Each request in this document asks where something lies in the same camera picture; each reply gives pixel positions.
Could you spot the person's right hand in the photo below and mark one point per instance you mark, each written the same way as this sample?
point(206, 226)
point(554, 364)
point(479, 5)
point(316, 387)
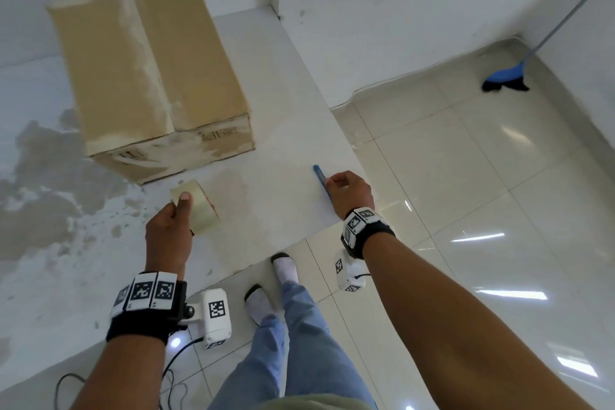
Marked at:
point(353, 193)

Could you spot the person's left hand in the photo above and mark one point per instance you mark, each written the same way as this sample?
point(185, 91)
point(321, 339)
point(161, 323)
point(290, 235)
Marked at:
point(166, 241)

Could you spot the person's right fingers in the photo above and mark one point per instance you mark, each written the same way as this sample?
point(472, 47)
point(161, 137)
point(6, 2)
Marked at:
point(336, 180)

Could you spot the person's left thumb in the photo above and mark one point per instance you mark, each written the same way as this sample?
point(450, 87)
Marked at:
point(185, 203)

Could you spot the blue utility knife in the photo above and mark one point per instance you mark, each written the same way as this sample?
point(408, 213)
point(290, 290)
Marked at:
point(318, 174)

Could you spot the clear packing tape roll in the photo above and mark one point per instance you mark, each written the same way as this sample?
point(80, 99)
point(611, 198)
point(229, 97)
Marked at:
point(204, 212)

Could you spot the person's left forearm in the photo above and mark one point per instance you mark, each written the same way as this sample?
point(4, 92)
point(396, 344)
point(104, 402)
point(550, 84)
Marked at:
point(120, 376)

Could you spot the person's right forearm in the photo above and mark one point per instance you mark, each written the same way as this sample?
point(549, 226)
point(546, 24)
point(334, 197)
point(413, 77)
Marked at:
point(456, 328)

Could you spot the black marker wristband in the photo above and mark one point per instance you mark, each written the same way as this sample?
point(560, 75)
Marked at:
point(367, 229)
point(144, 313)

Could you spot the white sock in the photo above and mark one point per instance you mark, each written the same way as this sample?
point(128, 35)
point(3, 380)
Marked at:
point(262, 304)
point(287, 268)

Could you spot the large brown cardboard box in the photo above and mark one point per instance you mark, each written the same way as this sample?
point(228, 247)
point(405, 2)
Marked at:
point(144, 68)

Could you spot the blue jeans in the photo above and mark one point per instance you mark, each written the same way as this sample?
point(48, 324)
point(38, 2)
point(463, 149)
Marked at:
point(307, 352)

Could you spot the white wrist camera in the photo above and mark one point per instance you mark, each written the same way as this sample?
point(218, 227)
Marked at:
point(214, 313)
point(350, 275)

